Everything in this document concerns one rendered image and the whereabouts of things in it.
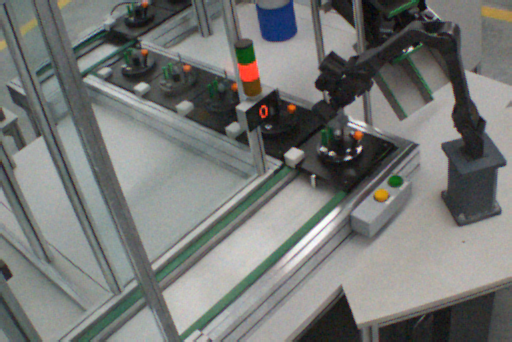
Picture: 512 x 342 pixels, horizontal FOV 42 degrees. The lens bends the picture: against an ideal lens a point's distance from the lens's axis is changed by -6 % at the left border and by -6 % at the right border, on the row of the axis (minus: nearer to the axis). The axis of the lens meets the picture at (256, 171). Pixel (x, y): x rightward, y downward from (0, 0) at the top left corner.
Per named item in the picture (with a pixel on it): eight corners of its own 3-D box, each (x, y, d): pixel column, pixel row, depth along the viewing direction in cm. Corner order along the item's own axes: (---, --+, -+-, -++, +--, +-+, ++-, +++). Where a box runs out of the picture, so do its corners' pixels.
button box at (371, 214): (412, 195, 202) (412, 179, 198) (370, 238, 192) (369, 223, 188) (393, 186, 207) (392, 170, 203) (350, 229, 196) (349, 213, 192)
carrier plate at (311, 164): (395, 148, 212) (394, 143, 210) (347, 193, 200) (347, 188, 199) (333, 123, 226) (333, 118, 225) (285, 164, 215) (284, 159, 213)
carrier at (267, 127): (330, 122, 227) (326, 90, 219) (281, 163, 215) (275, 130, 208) (275, 100, 242) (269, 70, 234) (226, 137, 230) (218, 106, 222)
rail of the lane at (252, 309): (420, 169, 216) (419, 141, 209) (221, 363, 173) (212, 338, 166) (406, 163, 220) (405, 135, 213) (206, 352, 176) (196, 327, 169)
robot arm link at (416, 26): (459, 29, 170) (432, -1, 168) (454, 45, 164) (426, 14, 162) (382, 82, 191) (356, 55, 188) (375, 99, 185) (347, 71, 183)
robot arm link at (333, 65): (378, 58, 185) (342, 33, 185) (371, 74, 180) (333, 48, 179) (358, 84, 194) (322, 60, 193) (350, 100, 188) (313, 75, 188)
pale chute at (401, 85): (427, 103, 220) (434, 99, 216) (400, 122, 216) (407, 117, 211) (380, 30, 221) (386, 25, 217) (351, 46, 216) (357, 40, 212)
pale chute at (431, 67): (450, 82, 228) (457, 77, 224) (425, 98, 223) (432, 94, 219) (405, 12, 229) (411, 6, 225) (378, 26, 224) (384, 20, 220)
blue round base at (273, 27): (305, 29, 295) (300, -2, 286) (280, 45, 288) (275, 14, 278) (277, 21, 305) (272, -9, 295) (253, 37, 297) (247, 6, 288)
